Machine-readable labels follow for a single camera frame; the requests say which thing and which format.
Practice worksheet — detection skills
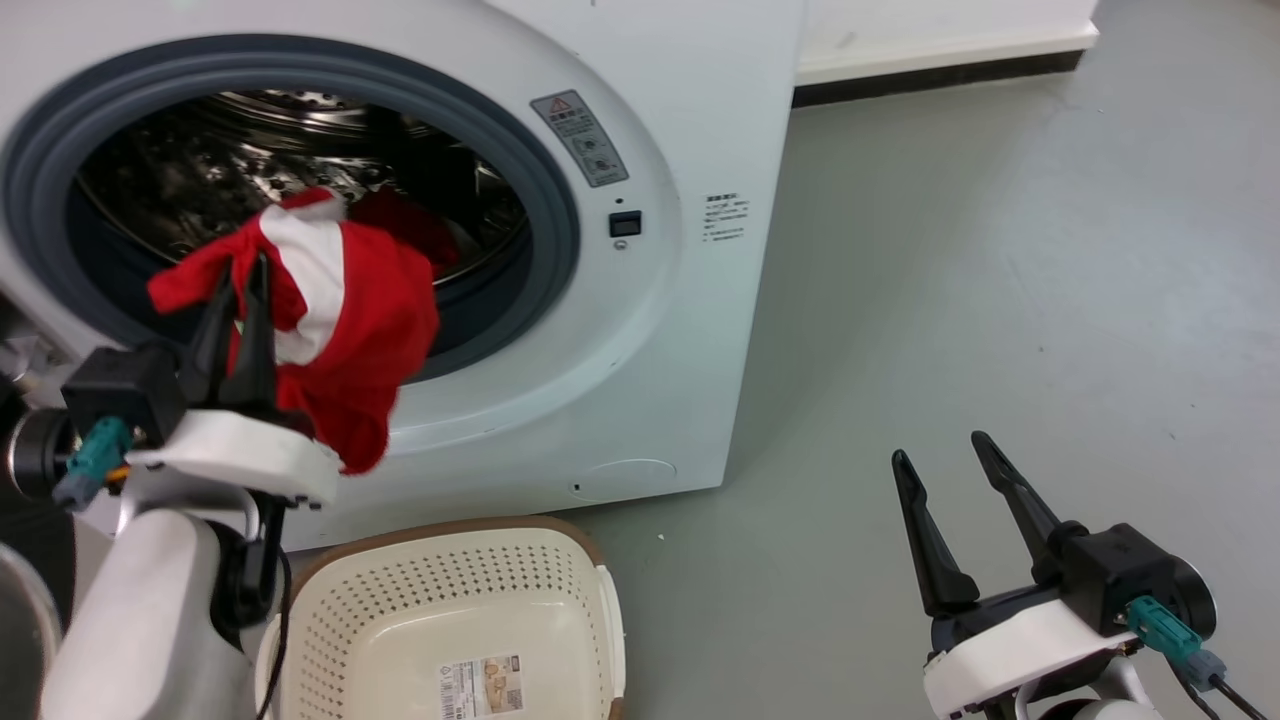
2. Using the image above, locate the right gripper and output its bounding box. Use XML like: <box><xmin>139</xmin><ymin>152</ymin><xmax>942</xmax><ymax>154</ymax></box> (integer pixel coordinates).
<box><xmin>891</xmin><ymin>431</ymin><xmax>1143</xmax><ymax>720</ymax></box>

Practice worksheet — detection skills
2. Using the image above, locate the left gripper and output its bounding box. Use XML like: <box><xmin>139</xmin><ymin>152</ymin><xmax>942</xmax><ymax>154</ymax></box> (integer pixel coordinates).
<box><xmin>126</xmin><ymin>252</ymin><xmax>343</xmax><ymax>509</ymax></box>

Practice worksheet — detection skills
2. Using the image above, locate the red and white garment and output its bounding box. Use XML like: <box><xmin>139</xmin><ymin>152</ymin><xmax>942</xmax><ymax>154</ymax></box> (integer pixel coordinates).
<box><xmin>147</xmin><ymin>187</ymin><xmax>441</xmax><ymax>476</ymax></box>

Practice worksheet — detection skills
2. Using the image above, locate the cream perforated laundry basket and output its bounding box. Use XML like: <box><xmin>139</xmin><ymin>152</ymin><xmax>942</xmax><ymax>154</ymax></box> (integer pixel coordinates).
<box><xmin>254</xmin><ymin>515</ymin><xmax>628</xmax><ymax>720</ymax></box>

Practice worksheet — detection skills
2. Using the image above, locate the grey washing machine door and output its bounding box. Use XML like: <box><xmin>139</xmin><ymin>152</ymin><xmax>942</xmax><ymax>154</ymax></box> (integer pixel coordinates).
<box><xmin>0</xmin><ymin>540</ymin><xmax>65</xmax><ymax>720</ymax></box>

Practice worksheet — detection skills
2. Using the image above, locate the white front-load washing machine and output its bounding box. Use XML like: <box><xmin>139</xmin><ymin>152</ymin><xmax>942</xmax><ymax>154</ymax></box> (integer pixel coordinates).
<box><xmin>0</xmin><ymin>0</ymin><xmax>807</xmax><ymax>553</ymax></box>

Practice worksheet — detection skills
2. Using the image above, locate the steel washer drum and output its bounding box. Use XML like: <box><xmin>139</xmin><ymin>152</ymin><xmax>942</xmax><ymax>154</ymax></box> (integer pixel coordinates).
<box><xmin>75</xmin><ymin>89</ymin><xmax>530</xmax><ymax>284</ymax></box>

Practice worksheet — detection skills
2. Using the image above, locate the grey rubber door gasket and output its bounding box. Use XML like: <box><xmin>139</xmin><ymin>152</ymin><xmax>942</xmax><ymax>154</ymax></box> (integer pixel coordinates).
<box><xmin>0</xmin><ymin>34</ymin><xmax>582</xmax><ymax>385</ymax></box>

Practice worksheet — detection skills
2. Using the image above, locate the round filter cover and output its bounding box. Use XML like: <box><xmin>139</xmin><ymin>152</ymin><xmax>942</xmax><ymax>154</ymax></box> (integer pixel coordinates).
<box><xmin>572</xmin><ymin>458</ymin><xmax>679</xmax><ymax>503</ymax></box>

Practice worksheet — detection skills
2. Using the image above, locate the small printed text label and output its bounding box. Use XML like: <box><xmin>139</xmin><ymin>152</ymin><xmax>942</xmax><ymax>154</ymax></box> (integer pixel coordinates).
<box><xmin>702</xmin><ymin>194</ymin><xmax>751</xmax><ymax>246</ymax></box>

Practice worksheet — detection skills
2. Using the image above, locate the grey warning sticker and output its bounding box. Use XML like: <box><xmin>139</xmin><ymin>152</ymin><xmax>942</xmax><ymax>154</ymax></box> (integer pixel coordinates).
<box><xmin>530</xmin><ymin>90</ymin><xmax>630</xmax><ymax>189</ymax></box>

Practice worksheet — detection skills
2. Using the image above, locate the paper label sticker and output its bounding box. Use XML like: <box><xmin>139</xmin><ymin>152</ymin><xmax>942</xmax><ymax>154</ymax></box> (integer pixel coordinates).
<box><xmin>437</xmin><ymin>654</ymin><xmax>526</xmax><ymax>720</ymax></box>

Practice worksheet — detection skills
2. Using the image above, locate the white platform with dark base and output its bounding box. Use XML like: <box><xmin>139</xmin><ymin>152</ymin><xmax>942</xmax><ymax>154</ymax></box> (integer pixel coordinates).
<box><xmin>792</xmin><ymin>0</ymin><xmax>1101</xmax><ymax>109</ymax></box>

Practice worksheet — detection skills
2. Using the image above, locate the left teal cable connector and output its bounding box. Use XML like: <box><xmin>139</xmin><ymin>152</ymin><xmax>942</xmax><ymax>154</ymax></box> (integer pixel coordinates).
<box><xmin>52</xmin><ymin>416</ymin><xmax>134</xmax><ymax>511</ymax></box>

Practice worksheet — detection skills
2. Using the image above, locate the teal cable connector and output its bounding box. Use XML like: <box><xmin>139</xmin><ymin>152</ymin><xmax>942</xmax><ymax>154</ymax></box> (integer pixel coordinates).
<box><xmin>1125</xmin><ymin>596</ymin><xmax>1228</xmax><ymax>692</ymax></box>
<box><xmin>52</xmin><ymin>416</ymin><xmax>134</xmax><ymax>511</ymax></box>

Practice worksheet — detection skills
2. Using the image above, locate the right teal cable connector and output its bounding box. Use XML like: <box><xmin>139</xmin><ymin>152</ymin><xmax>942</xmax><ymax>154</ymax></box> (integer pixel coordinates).
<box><xmin>1125</xmin><ymin>596</ymin><xmax>1228</xmax><ymax>692</ymax></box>

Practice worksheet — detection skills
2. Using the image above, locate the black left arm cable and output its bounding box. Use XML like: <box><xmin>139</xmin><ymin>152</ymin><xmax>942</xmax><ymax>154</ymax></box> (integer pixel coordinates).
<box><xmin>254</xmin><ymin>545</ymin><xmax>293</xmax><ymax>720</ymax></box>

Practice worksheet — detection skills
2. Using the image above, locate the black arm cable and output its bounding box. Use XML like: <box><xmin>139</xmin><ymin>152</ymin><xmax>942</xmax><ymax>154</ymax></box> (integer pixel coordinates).
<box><xmin>1168</xmin><ymin>660</ymin><xmax>1280</xmax><ymax>720</ymax></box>
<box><xmin>254</xmin><ymin>545</ymin><xmax>293</xmax><ymax>720</ymax></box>

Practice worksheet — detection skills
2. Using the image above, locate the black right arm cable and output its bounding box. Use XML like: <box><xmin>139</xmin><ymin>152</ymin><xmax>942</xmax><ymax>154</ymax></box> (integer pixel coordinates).
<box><xmin>1168</xmin><ymin>660</ymin><xmax>1280</xmax><ymax>720</ymax></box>

